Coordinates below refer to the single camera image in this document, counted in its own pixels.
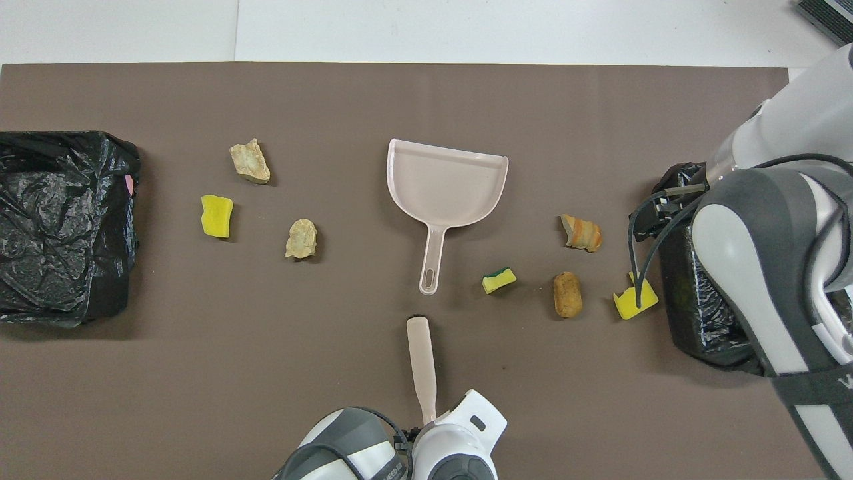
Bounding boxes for dark ribbed device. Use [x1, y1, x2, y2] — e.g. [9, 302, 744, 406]
[794, 0, 853, 47]

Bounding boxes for brown table mat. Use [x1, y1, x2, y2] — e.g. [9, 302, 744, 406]
[0, 63, 836, 480]

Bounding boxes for beige hand brush black bristles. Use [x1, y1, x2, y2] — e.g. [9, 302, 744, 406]
[406, 313, 439, 425]

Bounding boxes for striped croissant piece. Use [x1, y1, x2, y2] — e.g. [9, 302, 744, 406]
[560, 213, 603, 253]

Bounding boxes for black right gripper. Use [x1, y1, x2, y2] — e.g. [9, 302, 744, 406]
[628, 183, 708, 242]

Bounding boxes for plain yellow sponge piece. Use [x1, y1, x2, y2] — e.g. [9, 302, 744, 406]
[201, 194, 235, 239]

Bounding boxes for beige foam chunk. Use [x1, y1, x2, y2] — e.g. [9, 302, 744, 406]
[229, 138, 272, 185]
[285, 218, 319, 260]

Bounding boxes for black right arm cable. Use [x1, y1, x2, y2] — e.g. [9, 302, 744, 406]
[628, 153, 853, 311]

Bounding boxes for brown oval bread roll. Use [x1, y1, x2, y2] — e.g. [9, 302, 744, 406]
[552, 271, 584, 319]

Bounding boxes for notched yellow sponge piece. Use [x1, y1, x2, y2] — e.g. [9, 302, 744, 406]
[612, 271, 660, 321]

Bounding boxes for small yellow green sponge piece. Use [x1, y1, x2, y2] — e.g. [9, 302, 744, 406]
[482, 267, 518, 295]

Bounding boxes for beige plastic dustpan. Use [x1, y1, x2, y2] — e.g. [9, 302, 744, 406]
[387, 138, 510, 296]

